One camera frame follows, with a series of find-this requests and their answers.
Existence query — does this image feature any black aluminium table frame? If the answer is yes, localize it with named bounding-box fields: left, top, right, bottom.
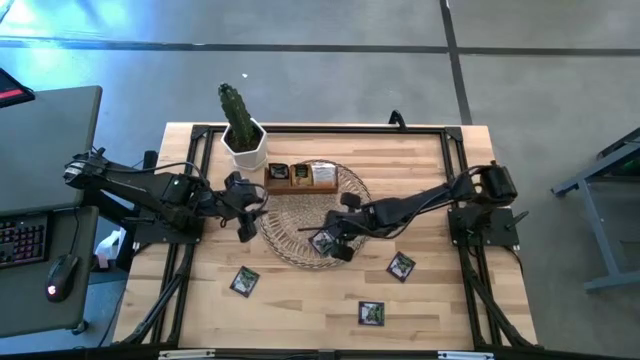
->
left=114, top=122, right=539, bottom=351

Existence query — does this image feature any grey metal table frame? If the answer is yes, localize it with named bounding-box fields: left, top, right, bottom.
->
left=551, top=126, right=640, bottom=295

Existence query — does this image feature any white bracket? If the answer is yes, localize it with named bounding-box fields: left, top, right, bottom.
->
left=437, top=350, right=496, bottom=360
left=158, top=349, right=217, bottom=360

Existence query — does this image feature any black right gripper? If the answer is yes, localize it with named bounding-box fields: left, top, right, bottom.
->
left=298, top=192, right=371, bottom=263

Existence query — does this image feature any black computer mouse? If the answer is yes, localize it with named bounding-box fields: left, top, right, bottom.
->
left=44, top=253, right=80, bottom=304

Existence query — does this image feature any white object beside desk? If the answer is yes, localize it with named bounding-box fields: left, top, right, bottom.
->
left=94, top=228, right=126, bottom=271

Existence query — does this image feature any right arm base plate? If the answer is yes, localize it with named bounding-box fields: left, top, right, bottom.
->
left=447, top=206, right=521, bottom=248

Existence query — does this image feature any white Tazo tea packet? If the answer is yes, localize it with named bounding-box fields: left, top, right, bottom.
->
left=312, top=162, right=338, bottom=187

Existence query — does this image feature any green cactus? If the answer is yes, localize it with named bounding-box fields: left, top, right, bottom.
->
left=217, top=82, right=257, bottom=151

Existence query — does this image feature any dark laptop with red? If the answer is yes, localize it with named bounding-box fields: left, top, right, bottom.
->
left=0, top=67, right=36, bottom=110

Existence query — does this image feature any black clamp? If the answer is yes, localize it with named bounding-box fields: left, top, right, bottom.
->
left=388, top=109, right=409, bottom=132

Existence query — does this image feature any brown wooden tea box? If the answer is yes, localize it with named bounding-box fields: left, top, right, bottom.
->
left=263, top=160, right=340, bottom=196

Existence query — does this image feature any white hexagonal planter pot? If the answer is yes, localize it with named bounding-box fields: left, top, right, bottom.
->
left=220, top=117, right=269, bottom=171

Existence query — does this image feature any black backlit keyboard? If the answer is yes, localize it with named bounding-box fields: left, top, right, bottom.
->
left=0, top=213, right=50, bottom=270

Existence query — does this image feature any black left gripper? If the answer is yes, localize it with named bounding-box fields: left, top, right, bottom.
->
left=217, top=171, right=269, bottom=245

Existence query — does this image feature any grey desk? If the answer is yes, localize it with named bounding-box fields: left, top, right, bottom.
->
left=0, top=84, right=104, bottom=339

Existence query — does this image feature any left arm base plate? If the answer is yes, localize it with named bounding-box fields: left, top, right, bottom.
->
left=133, top=217, right=205, bottom=246

